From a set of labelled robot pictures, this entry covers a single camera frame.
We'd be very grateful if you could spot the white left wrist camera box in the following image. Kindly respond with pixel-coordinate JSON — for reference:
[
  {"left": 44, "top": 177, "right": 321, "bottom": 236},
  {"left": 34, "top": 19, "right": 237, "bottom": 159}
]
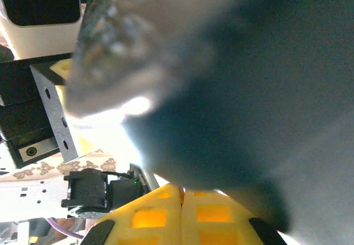
[{"left": 0, "top": 0, "right": 82, "bottom": 60}]

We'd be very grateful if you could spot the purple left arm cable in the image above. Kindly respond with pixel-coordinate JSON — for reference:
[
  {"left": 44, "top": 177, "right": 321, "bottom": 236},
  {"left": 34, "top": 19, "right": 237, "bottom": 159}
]
[{"left": 45, "top": 217, "right": 84, "bottom": 240}]

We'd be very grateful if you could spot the dark grey hammered padlock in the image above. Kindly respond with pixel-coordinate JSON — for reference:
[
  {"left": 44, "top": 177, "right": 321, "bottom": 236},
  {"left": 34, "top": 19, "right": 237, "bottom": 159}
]
[{"left": 66, "top": 0, "right": 172, "bottom": 118}]

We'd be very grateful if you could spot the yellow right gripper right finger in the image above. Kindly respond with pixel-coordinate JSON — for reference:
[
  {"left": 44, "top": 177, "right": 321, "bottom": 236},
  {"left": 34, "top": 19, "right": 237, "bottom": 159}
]
[{"left": 181, "top": 189, "right": 288, "bottom": 245}]

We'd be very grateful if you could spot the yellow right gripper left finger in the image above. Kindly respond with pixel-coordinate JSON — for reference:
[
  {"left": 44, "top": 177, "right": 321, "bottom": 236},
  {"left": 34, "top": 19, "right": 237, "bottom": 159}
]
[{"left": 80, "top": 183, "right": 185, "bottom": 245}]

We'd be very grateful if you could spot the starry night print tin box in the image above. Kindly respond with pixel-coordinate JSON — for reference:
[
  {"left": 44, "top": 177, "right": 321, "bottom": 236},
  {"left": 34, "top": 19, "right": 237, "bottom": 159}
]
[{"left": 121, "top": 0, "right": 354, "bottom": 234}]

